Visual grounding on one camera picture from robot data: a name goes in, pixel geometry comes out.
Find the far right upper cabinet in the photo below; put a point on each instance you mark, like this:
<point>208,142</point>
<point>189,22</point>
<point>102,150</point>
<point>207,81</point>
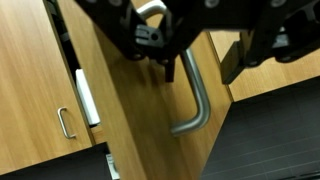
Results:
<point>271,75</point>

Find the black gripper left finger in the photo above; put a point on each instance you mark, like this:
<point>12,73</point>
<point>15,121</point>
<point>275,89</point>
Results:
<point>182,22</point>

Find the wooden cabinet door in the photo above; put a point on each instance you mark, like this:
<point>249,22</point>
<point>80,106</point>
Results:
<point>137,107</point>

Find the silver door handle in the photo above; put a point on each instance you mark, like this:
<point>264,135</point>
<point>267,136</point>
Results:
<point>194,78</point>

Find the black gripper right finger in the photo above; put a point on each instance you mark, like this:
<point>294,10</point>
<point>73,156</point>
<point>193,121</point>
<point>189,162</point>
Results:
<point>285,30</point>

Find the neighbouring upper cabinet door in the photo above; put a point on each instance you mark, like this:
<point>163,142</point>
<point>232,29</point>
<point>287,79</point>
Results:
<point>41,117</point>

